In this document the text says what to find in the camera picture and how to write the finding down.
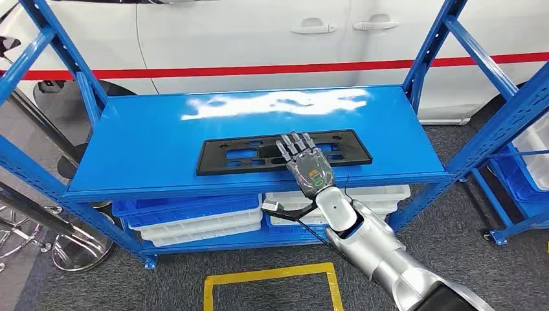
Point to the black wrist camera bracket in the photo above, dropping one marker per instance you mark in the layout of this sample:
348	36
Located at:
300	213

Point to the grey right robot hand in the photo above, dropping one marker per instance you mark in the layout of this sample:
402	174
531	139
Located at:
315	171

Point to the long black plastic frame part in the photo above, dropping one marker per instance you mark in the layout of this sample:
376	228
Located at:
214	161

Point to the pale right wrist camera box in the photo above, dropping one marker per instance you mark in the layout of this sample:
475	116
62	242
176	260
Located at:
270	207

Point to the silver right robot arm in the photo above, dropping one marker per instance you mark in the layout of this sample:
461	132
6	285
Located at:
377	244

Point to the chrome stanchion post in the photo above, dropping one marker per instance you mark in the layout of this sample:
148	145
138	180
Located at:
43	124
81	253

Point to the white car with red stripe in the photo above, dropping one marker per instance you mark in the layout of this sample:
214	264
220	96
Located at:
257	34

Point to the blue metal shelf rack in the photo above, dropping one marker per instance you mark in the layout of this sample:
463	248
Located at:
527	226
150	150

